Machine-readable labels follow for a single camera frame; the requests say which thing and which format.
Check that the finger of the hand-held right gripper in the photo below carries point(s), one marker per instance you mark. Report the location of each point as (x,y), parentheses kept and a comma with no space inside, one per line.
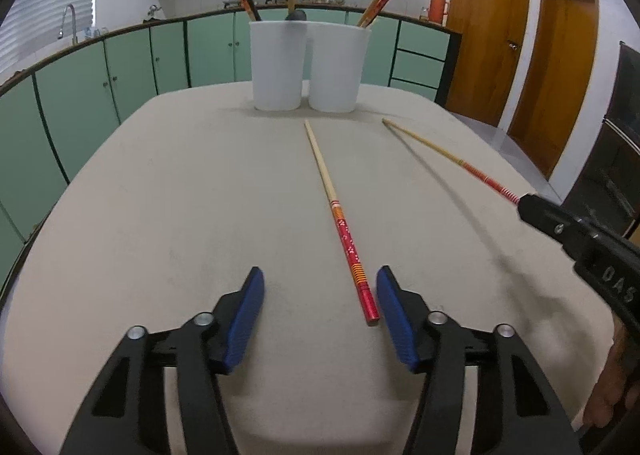
(545,217)

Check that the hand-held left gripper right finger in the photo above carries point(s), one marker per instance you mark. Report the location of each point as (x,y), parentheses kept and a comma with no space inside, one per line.
(392,320)

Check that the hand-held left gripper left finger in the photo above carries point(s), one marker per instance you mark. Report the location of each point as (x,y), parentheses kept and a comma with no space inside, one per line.
(247,320)

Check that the red patterned wooden chopstick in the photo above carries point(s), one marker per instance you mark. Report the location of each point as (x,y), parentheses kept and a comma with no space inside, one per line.
(345,231)

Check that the red striped wooden chopstick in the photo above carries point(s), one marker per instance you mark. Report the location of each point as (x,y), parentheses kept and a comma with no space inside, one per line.
(450,158)

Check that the white plastic cup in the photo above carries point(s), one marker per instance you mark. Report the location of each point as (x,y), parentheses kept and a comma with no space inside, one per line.
(335,70)
(277,65)

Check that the person's right hand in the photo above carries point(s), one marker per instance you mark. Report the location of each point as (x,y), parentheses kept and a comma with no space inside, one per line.
(610,385)

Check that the black appliance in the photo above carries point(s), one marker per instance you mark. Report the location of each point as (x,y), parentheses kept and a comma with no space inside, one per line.
(610,145)

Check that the plain wooden door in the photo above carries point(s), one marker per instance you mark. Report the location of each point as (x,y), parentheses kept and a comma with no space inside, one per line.
(555,75)

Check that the green cabinet drawer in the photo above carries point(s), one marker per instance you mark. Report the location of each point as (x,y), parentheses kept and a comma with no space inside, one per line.
(417,66)
(425,40)
(412,89)

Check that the orange thermos flask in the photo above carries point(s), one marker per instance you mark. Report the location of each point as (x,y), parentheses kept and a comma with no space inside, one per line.
(438,7)

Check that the green base cabinet run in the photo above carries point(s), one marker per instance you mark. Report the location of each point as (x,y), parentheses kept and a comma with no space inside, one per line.
(100,80)

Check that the small ornament on counter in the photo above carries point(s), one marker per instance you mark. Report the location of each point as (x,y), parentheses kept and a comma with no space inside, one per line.
(154,14)

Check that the clear bottles by sink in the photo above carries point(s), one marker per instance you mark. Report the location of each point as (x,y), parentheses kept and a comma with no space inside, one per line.
(95,31)

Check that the chrome sink faucet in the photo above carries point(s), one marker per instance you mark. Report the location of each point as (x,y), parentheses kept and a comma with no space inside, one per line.
(70,20)

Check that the white window blind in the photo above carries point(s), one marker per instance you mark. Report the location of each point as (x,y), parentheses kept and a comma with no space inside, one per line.
(45,10)

